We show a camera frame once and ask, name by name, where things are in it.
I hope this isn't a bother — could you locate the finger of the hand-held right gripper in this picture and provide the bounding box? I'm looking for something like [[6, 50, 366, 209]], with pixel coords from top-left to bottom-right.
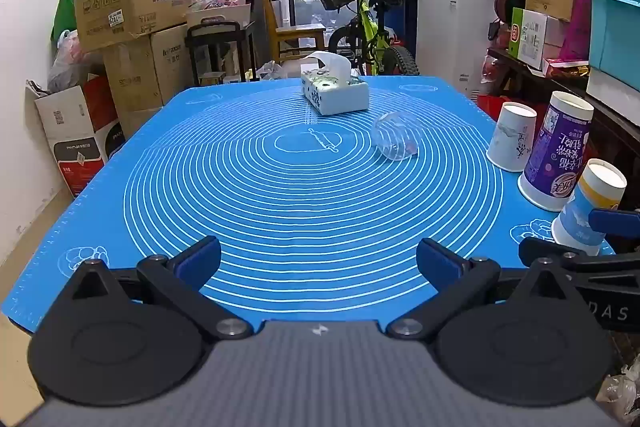
[[518, 236, 640, 274], [588, 208, 640, 234]]

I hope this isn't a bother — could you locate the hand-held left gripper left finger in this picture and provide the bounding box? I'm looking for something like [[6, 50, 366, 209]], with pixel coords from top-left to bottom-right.
[[60, 235, 254, 341]]

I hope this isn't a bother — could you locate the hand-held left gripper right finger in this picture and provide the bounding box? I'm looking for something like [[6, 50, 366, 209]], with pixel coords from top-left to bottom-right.
[[387, 237, 581, 341]]

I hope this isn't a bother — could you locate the blue and yellow paper cup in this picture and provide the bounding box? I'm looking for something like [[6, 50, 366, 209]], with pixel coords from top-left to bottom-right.
[[551, 158, 628, 257]]

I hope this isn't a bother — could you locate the clear plastic cup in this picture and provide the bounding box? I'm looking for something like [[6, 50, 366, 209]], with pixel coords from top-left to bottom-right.
[[371, 111, 420, 162]]

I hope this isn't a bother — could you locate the purple paper cup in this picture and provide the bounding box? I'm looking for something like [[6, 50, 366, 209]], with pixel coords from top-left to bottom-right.
[[517, 91, 595, 212]]

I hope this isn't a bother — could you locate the white paper cup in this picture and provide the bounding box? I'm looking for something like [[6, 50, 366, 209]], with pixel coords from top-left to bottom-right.
[[486, 102, 538, 172]]

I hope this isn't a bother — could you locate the crumpled clear plastic bag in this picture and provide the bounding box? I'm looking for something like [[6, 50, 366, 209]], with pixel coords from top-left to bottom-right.
[[595, 362, 640, 423]]

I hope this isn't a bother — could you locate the dark wooden side table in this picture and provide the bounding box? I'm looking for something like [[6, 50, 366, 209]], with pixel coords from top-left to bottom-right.
[[486, 48, 640, 162]]

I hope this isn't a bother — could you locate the blue silicone baking mat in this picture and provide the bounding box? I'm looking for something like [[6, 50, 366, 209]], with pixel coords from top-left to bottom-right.
[[0, 76, 617, 334]]

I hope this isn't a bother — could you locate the red and gold box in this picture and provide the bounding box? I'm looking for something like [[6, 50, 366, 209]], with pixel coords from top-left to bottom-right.
[[542, 58, 592, 79]]

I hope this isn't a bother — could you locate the teal storage bin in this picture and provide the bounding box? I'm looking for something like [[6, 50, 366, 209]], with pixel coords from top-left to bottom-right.
[[586, 0, 640, 78]]

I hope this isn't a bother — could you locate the white tissue box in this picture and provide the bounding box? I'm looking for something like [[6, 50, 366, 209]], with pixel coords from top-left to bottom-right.
[[300, 51, 370, 116]]

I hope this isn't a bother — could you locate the white and red carton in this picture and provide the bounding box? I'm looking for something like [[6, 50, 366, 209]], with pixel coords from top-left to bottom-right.
[[26, 74, 126, 199]]

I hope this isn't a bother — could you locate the pink gift bag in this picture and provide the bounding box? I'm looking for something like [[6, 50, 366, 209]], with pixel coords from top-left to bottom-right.
[[560, 0, 593, 60]]

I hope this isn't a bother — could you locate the large plain cardboard box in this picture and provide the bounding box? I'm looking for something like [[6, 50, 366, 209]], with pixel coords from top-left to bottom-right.
[[102, 23, 193, 114]]

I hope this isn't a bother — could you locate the green and white carton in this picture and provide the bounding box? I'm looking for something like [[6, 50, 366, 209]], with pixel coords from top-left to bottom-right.
[[507, 8, 568, 70]]

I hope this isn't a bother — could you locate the white chest freezer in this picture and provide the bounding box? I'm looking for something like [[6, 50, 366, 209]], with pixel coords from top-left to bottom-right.
[[416, 0, 501, 100]]

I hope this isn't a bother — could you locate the pink plastic bag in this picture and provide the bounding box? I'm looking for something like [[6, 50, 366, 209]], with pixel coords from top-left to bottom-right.
[[47, 29, 106, 95]]

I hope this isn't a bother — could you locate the green and black bicycle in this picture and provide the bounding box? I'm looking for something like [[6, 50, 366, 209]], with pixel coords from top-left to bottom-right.
[[300, 0, 420, 78]]

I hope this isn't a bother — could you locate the white storage box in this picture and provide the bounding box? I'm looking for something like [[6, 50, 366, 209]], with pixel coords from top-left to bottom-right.
[[186, 3, 252, 28]]

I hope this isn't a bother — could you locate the wooden chair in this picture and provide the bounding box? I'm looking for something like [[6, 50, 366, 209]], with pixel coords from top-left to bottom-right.
[[257, 0, 328, 62]]

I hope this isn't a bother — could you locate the green bag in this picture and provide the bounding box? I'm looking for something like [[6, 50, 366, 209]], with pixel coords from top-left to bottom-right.
[[50, 0, 78, 42]]

